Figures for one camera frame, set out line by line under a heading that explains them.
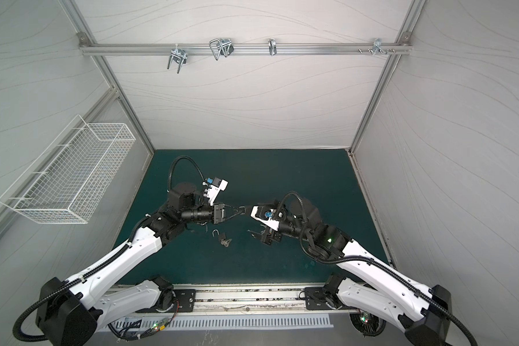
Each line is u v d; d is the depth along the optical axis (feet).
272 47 2.56
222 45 2.51
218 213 2.07
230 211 2.25
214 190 2.17
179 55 2.58
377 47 2.51
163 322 2.25
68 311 1.22
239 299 2.46
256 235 1.99
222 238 2.89
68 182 2.24
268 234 1.95
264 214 1.79
